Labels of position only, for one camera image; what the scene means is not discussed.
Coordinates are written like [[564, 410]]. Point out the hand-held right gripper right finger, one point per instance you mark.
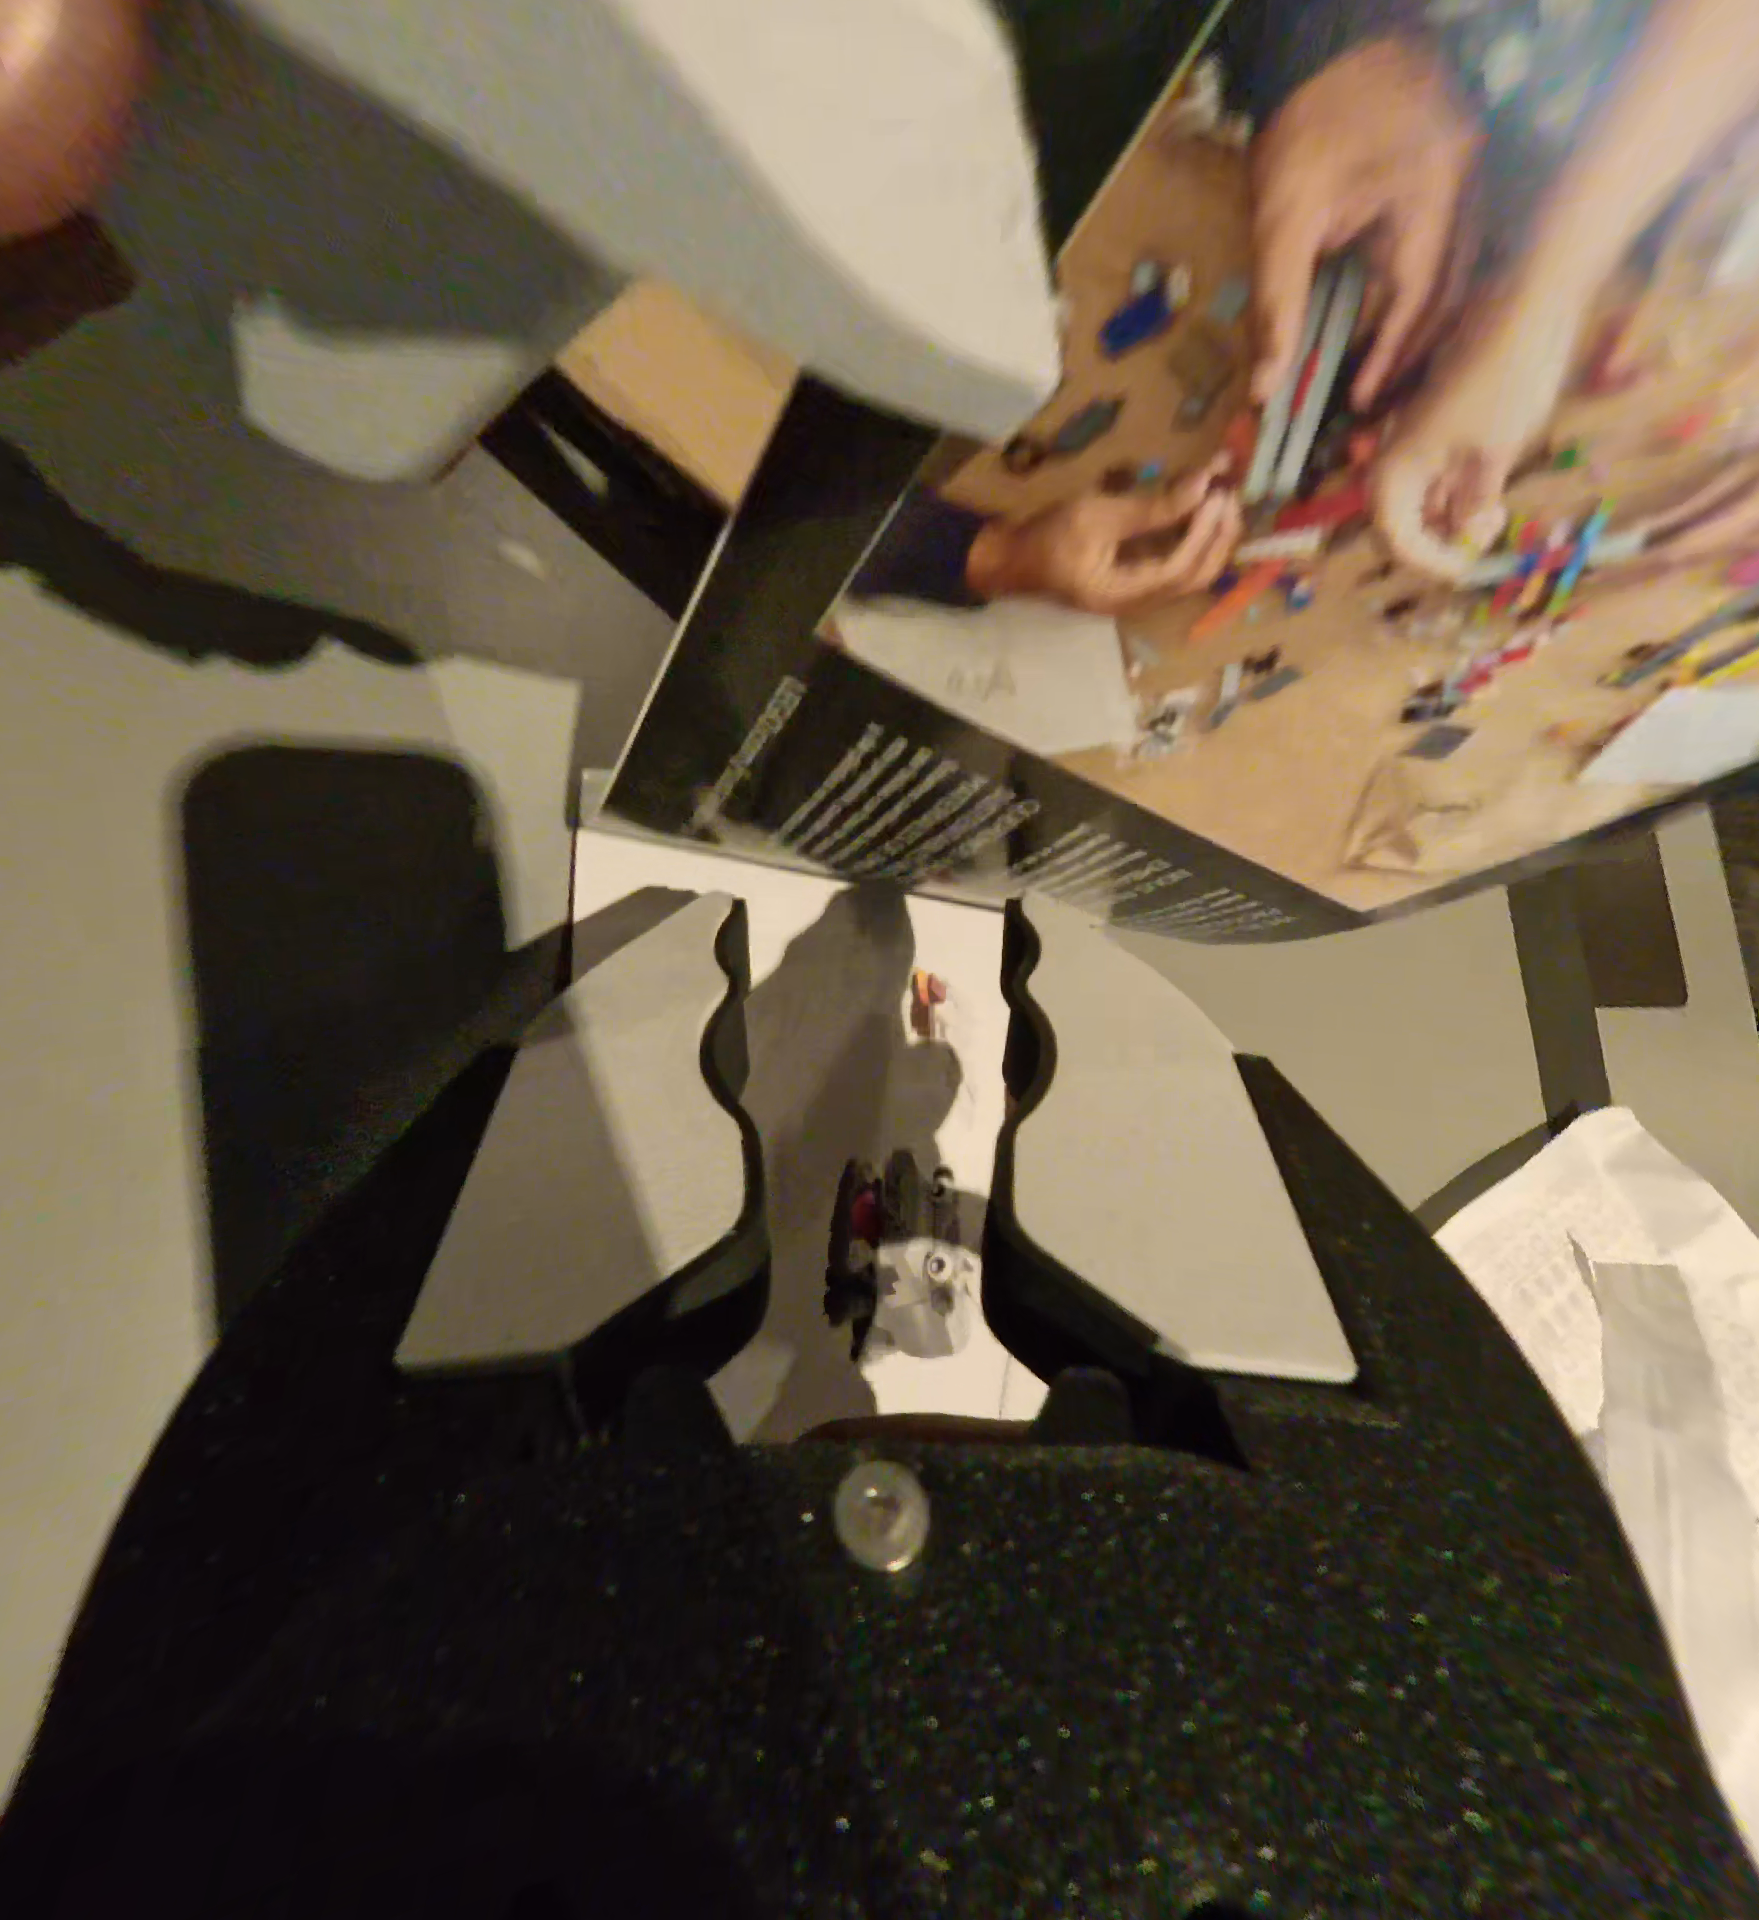
[[1165, 1200]]

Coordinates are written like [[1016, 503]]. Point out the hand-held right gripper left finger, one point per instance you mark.
[[593, 1171]]

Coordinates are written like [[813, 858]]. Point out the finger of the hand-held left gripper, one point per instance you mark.
[[760, 166]]

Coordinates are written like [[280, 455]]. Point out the printed toy brick box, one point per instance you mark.
[[1418, 451]]

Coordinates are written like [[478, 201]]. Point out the grey desk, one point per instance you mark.
[[69, 899]]

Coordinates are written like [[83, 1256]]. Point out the person's left hand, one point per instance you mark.
[[9, 105]]

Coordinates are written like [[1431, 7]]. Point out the torn white paper bag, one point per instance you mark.
[[1689, 1424]]

